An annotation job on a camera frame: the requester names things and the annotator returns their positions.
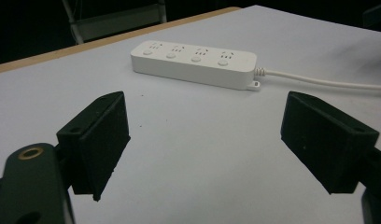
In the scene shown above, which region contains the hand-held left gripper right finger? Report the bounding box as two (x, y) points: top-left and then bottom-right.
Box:
(280, 91), (380, 195)

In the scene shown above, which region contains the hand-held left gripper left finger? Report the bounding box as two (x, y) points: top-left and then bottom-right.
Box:
(56, 91), (132, 202)

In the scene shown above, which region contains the white power strip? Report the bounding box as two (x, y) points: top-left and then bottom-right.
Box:
(130, 39), (261, 92)

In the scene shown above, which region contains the metal stand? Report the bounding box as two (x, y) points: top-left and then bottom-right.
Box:
(61, 0), (168, 45)

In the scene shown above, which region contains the white power strip cable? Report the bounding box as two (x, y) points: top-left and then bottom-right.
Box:
(254, 66), (381, 92)

